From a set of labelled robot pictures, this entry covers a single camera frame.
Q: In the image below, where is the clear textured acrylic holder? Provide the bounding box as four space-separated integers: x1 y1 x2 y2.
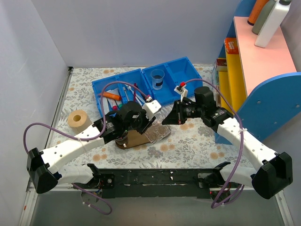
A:
144 120 171 144

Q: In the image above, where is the dark smoked plastic cup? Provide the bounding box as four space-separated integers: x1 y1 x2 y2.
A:
115 131 128 145

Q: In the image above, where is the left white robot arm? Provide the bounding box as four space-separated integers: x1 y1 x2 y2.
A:
26 100 161 194

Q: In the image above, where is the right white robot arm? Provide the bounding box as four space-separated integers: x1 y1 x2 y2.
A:
162 83 293 199

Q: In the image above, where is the oval wooden tray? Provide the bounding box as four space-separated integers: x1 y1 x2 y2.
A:
115 130 150 149

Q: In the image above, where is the orange toothpaste tube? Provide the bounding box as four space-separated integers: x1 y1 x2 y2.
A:
98 92 122 101

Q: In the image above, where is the red toothbrush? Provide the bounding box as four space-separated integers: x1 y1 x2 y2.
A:
133 83 138 102

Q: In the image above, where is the white toothbrush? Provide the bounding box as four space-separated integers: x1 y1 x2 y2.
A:
126 85 145 106

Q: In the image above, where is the grey toothbrush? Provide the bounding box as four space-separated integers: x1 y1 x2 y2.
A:
123 87 129 102

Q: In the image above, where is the white tube green cap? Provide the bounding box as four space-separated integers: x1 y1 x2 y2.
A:
116 100 123 109

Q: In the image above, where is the floral table mat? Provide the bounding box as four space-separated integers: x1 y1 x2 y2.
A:
56 67 251 169

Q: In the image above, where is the left blue divided bin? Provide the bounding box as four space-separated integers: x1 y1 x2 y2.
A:
92 69 153 115

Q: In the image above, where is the blue divided bin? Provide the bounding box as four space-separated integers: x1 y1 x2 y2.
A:
142 57 201 106
92 69 153 115

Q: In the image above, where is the right blue divided bin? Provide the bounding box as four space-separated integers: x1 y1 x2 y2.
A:
142 57 201 106

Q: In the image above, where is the clear plastic cup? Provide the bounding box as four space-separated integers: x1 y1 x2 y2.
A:
151 69 165 90

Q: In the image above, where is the sponge package box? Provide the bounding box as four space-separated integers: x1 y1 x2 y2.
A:
212 57 227 105

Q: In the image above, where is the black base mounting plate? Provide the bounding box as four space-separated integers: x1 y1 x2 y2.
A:
76 169 225 199

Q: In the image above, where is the blue pink shelf unit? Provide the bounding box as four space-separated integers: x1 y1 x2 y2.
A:
219 0 301 141

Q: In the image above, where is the orange snack box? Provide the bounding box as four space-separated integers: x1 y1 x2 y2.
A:
224 38 239 54

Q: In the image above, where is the grey bottle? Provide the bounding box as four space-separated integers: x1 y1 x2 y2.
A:
252 0 276 35

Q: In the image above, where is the orange bottle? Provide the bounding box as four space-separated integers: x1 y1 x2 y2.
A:
247 0 269 25

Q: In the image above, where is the white bottle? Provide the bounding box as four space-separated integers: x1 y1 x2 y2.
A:
254 0 292 48

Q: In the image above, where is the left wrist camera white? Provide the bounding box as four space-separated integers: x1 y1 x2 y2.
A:
142 100 162 120

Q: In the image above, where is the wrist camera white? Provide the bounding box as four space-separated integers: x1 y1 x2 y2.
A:
174 82 188 102
142 100 162 120

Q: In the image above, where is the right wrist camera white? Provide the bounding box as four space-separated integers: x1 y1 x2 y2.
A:
174 82 188 102

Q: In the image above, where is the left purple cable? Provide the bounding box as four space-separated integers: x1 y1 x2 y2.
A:
23 81 151 215

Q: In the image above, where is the wooden ring roll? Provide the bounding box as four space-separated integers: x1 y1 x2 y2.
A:
67 110 93 136

